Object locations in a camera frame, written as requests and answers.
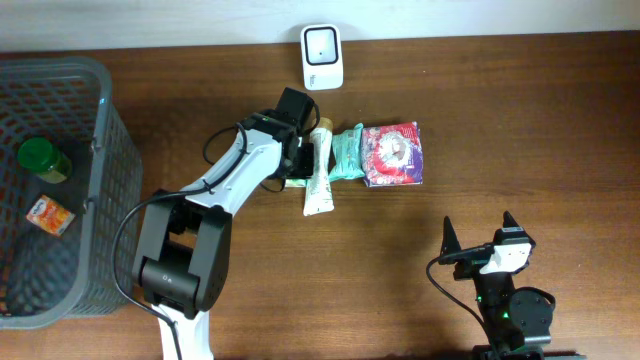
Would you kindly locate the mint green wipes packet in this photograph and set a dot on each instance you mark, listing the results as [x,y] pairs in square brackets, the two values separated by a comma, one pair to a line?
[346,149]

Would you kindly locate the orange tissue pocket pack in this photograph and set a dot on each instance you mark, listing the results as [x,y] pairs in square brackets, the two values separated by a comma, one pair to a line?
[50,216]

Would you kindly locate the white cream tube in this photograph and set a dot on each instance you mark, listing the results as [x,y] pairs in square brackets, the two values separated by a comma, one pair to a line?
[318,197]

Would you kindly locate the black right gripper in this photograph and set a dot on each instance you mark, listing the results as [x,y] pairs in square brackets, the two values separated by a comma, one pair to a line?
[473,255]

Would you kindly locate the red purple tissue pack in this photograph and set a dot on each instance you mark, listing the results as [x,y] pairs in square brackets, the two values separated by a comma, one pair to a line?
[392,155]

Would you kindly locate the green lid jar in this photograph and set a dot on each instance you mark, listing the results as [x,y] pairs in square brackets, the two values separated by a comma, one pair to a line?
[45,160]

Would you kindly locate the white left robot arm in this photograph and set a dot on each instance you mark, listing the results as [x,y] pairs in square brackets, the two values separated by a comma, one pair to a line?
[182,257]

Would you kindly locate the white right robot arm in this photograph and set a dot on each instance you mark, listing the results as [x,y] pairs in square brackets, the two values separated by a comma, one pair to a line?
[515,320]

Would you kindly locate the grey plastic basket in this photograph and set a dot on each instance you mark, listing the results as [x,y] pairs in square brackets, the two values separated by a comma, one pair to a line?
[45,278]

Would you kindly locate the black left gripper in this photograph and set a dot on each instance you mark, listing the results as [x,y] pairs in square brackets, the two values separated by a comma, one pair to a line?
[293,169]

